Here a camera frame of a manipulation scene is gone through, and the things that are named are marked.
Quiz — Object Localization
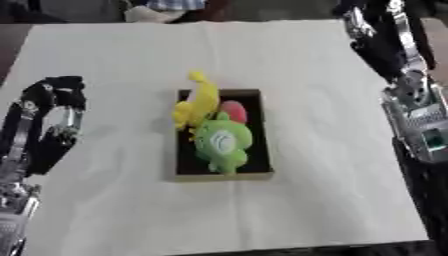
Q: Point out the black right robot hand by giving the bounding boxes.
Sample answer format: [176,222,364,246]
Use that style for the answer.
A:
[332,0,440,84]

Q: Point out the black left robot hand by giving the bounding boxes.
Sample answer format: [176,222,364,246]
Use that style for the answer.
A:
[0,75,90,184]

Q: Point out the tan cardboard box black inside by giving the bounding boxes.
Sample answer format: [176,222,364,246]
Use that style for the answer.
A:
[171,88,277,183]

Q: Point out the pink soft toy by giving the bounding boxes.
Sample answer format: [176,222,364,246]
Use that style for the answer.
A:
[218,99,251,125]

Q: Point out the yellow soft toy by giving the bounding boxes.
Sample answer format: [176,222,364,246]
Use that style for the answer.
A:
[169,69,223,141]

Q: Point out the green soft toy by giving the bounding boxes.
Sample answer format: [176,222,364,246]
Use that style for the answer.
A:
[192,111,256,177]

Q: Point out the person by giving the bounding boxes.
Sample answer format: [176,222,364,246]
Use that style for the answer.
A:
[120,0,235,24]

